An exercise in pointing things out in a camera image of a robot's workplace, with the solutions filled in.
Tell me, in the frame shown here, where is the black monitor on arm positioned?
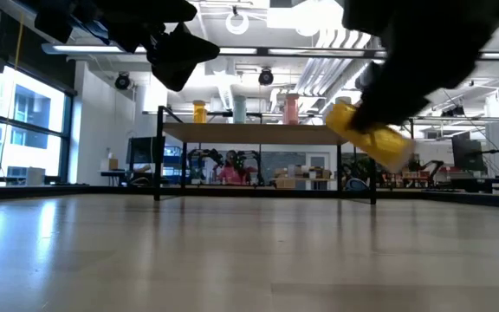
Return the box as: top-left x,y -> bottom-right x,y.
450,131 -> 485,172

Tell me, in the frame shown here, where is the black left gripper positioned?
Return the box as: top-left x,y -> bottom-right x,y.
35,0 -> 221,93

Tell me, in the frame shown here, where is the long ceiling light bar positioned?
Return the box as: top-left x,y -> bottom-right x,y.
41,42 -> 499,61

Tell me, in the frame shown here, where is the yellow cable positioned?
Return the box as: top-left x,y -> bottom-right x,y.
13,11 -> 26,71

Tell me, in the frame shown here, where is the white hanging ring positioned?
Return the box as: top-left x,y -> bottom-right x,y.
224,10 -> 250,36

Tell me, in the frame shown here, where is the black ceiling camera cluster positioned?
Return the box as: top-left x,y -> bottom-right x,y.
441,103 -> 466,119

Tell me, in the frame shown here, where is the black aluminium rig frame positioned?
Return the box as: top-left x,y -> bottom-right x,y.
0,183 -> 499,211

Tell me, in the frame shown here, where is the wooden shelf black metal frame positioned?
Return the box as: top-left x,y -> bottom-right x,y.
152,105 -> 379,205

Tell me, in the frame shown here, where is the black monitor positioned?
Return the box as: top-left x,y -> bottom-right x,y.
126,136 -> 154,166

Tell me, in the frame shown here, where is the large window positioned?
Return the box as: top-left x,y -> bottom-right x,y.
0,64 -> 76,188

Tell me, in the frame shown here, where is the white background box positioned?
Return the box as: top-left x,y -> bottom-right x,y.
24,166 -> 46,186

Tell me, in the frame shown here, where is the person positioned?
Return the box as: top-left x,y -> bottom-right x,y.
217,150 -> 253,186

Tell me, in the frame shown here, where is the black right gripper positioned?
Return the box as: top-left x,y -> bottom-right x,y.
342,0 -> 499,133

